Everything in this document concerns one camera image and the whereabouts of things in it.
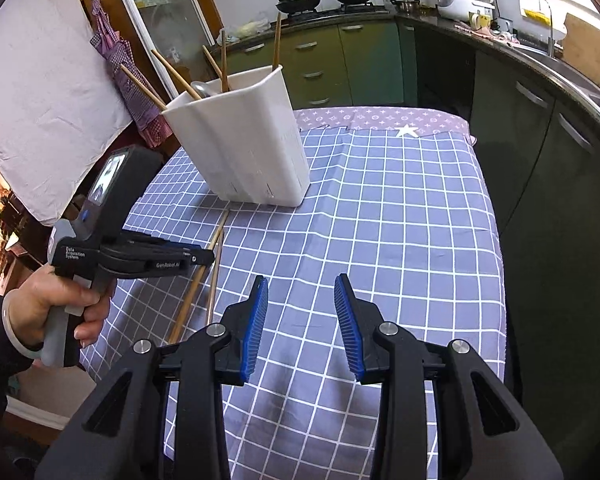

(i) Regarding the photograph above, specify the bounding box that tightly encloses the white kitchen appliance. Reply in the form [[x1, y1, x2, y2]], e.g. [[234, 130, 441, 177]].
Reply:
[[436, 0, 495, 20]]

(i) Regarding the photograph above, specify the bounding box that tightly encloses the glass cabinet door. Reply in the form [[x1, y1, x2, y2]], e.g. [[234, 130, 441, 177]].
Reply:
[[107, 0, 221, 81]]

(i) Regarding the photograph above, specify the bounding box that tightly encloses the steel faucet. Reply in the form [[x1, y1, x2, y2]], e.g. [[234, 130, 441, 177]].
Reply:
[[524, 0, 557, 57]]

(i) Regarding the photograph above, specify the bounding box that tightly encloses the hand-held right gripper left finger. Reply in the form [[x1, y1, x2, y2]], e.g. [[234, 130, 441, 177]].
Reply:
[[34, 275, 270, 480]]

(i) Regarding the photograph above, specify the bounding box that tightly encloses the pink cloth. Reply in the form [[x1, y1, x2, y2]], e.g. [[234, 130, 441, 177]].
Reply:
[[472, 27, 518, 43]]

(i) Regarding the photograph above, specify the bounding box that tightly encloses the blue-grey checked tablecloth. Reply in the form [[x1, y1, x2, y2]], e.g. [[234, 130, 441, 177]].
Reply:
[[79, 127, 508, 480]]

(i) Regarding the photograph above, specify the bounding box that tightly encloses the dark kitchen cabinet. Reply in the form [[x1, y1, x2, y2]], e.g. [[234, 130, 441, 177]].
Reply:
[[397, 17, 600, 461]]

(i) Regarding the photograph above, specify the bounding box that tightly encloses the person's left hand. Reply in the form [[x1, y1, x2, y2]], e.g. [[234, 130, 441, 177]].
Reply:
[[2, 265, 116, 356]]

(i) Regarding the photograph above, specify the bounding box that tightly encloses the wooden cutting board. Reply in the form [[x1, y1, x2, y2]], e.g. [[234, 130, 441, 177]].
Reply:
[[561, 12, 600, 88]]

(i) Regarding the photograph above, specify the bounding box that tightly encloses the dark kitchen countertop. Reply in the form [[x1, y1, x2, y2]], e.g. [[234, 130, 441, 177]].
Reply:
[[220, 7, 600, 131]]

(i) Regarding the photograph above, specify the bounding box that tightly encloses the purple patterned cloth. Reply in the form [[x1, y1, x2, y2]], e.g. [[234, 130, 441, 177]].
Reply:
[[292, 106, 477, 147]]

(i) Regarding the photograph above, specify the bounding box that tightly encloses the steel sink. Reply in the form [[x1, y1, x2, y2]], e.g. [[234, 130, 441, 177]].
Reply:
[[530, 47, 600, 111]]

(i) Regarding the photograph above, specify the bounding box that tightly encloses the white hanging sheet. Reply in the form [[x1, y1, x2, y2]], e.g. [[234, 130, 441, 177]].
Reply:
[[0, 0, 133, 228]]

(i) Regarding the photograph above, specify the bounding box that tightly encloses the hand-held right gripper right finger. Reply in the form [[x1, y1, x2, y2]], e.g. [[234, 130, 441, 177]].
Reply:
[[333, 274, 563, 480]]

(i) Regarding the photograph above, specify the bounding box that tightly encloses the plastic bag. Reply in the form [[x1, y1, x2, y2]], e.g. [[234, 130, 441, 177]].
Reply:
[[232, 19, 272, 38]]

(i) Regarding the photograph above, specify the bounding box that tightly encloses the pale bangle bracelet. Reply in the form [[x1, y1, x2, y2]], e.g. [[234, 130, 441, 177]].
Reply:
[[2, 296, 43, 358]]

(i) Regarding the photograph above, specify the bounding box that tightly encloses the green kitchen cabinet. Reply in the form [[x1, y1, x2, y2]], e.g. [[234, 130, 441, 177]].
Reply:
[[225, 20, 416, 108]]

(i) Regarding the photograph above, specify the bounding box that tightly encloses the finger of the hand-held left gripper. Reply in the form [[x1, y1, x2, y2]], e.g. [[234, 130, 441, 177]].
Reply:
[[100, 249, 216, 281], [111, 233, 203, 252]]

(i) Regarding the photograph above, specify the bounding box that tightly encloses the white plastic utensil holder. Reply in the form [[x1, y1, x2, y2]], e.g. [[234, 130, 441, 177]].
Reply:
[[161, 64, 311, 208]]

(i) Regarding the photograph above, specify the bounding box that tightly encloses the plaid hanging cloth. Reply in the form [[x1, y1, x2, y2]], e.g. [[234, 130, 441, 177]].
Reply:
[[90, 0, 173, 148]]

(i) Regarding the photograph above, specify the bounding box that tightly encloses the black wok with lid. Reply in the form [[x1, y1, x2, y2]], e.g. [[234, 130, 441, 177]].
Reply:
[[276, 0, 323, 14]]

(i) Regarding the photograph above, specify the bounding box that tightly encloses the gas stove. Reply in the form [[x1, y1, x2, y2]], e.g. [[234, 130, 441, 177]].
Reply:
[[280, 4, 390, 17]]

